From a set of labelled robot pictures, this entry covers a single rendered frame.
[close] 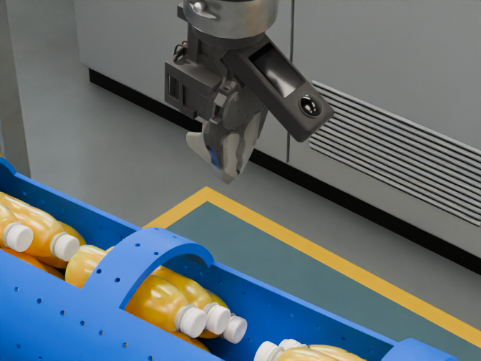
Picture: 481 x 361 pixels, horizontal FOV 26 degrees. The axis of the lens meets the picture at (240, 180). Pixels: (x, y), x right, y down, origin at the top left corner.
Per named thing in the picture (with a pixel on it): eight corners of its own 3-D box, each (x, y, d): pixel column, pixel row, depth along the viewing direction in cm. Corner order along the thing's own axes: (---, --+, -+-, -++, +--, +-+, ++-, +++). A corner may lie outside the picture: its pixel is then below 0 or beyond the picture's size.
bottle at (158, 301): (71, 300, 151) (174, 352, 142) (61, 267, 146) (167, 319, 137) (102, 268, 155) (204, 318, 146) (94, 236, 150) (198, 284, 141)
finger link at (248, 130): (214, 147, 117) (217, 83, 111) (255, 172, 115) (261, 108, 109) (195, 161, 116) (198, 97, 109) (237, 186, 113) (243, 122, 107)
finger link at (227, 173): (195, 161, 116) (198, 97, 109) (237, 186, 113) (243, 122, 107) (177, 175, 114) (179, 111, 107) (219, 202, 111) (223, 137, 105)
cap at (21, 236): (12, 251, 158) (21, 255, 157) (-1, 241, 154) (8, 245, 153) (26, 228, 159) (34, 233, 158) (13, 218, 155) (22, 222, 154)
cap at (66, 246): (49, 258, 160) (58, 262, 159) (54, 234, 159) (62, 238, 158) (66, 253, 163) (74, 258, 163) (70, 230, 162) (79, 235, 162)
